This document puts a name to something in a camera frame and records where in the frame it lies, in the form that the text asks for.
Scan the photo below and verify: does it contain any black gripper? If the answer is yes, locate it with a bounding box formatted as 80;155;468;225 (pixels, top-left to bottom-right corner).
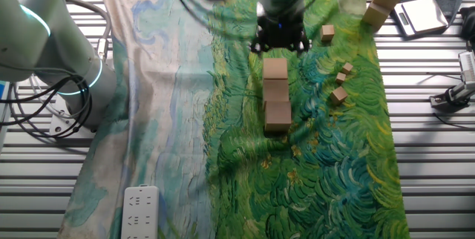
250;16;311;54

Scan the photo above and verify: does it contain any medium wooden cube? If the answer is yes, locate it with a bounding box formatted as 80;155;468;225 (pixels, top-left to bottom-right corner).
320;24;336;42

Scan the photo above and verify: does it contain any small wooden cube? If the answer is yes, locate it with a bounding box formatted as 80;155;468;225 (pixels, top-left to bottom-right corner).
330;85;349;105

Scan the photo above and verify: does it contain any green blue painted cloth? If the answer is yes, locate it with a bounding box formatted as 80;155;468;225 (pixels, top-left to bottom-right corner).
57;0;411;239

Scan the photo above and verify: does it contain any silver digital scale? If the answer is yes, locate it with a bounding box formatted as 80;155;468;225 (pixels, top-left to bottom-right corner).
392;0;449;38

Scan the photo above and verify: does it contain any dark round object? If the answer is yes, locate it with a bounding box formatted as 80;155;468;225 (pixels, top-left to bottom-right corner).
459;5;475;43

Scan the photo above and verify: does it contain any white power strip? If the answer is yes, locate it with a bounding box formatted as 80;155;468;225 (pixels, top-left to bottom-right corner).
120;183;160;239

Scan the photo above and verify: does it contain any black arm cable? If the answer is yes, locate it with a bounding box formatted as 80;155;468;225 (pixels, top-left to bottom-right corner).
167;0;330;42

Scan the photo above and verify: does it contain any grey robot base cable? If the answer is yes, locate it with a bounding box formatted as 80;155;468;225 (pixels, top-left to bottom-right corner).
65;0;113;64

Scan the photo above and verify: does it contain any grey black camera mount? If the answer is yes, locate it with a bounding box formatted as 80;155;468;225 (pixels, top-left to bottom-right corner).
429;81;475;109

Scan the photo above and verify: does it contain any thin black cable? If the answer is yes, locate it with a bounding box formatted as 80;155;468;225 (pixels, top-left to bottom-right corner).
432;111;475;131

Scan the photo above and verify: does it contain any silver ribbed camera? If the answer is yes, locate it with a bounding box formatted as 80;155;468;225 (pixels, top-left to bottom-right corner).
458;50;475;84

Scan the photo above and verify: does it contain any black base cable bundle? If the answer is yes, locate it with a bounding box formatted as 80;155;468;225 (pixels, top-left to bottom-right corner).
0;75;93;140

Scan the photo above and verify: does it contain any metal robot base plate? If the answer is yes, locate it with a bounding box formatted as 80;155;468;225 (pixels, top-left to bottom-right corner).
47;94;97;138

